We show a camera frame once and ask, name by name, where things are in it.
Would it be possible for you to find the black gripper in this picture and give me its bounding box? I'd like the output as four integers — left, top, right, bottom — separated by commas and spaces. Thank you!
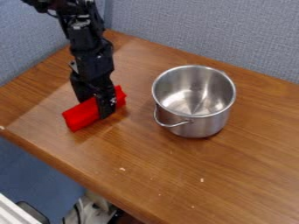
69, 39, 117, 120

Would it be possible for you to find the white device under table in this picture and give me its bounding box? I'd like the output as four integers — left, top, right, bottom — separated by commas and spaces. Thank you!
60, 191, 117, 224

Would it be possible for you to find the red rectangular block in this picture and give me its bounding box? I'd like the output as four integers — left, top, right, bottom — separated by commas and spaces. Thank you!
60, 85, 128, 133

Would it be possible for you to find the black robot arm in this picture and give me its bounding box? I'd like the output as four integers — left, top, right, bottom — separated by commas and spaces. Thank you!
21, 0, 117, 119

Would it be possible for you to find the stainless steel pot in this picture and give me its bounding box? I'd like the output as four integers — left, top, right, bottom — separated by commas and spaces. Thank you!
152, 65, 236, 138

